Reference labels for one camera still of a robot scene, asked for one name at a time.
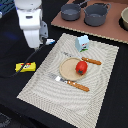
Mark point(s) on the beige woven placemat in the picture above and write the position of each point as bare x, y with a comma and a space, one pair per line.
76, 107

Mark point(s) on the yellow butter box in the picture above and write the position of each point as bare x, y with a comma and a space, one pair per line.
25, 67

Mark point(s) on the brown stove board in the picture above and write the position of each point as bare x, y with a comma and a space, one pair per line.
109, 30

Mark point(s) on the light blue milk carton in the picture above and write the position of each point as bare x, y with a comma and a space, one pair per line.
82, 43

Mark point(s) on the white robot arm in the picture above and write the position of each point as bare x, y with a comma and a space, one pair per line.
30, 15

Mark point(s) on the large grey pot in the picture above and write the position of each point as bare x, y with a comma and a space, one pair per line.
95, 15

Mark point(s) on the round wooden plate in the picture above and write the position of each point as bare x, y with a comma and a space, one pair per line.
68, 69

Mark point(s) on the red toy tomato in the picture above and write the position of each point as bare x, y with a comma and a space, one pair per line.
81, 67

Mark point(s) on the blue wire basket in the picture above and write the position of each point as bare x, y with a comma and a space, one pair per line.
6, 6

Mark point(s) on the beige bowl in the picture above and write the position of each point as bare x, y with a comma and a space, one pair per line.
124, 16

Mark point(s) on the small grey pot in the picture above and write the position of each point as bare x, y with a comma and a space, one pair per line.
71, 12

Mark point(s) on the fork with wooden handle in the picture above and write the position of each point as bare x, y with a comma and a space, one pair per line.
76, 85

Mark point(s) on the knife with wooden handle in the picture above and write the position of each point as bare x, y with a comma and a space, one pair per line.
83, 58

